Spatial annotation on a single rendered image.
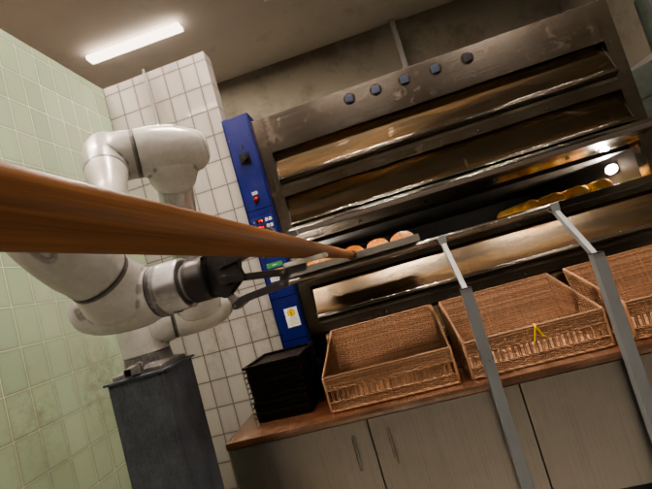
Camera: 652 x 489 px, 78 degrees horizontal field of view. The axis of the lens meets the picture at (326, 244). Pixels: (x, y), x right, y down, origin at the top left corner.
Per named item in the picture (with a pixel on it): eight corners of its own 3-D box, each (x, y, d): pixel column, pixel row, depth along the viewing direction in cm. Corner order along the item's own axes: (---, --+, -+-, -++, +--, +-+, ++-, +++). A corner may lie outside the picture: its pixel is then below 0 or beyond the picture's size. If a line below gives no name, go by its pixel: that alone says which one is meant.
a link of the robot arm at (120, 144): (74, 151, 96) (135, 145, 101) (72, 122, 108) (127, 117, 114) (89, 198, 104) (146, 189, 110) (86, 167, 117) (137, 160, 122)
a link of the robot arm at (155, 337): (124, 358, 146) (110, 299, 147) (177, 342, 153) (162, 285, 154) (119, 362, 131) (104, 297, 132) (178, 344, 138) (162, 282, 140)
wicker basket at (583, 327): (451, 353, 209) (436, 301, 211) (564, 325, 201) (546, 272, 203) (471, 381, 161) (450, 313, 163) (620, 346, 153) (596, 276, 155)
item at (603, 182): (496, 220, 281) (494, 213, 281) (568, 200, 274) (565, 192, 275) (526, 211, 221) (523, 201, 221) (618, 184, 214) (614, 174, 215)
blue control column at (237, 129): (354, 386, 405) (296, 182, 421) (369, 382, 403) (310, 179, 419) (324, 501, 215) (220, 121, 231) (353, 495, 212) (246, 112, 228)
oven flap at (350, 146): (281, 184, 226) (276, 155, 235) (616, 75, 202) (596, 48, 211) (278, 180, 222) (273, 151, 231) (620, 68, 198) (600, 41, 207)
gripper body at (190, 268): (194, 258, 73) (242, 244, 71) (206, 304, 72) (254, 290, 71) (172, 258, 65) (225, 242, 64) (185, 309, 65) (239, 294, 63)
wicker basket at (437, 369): (342, 380, 217) (328, 330, 219) (447, 354, 208) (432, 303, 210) (329, 415, 169) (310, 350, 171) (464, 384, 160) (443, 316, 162)
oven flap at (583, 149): (290, 236, 210) (300, 244, 229) (656, 124, 186) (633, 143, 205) (289, 232, 210) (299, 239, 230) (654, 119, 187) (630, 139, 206)
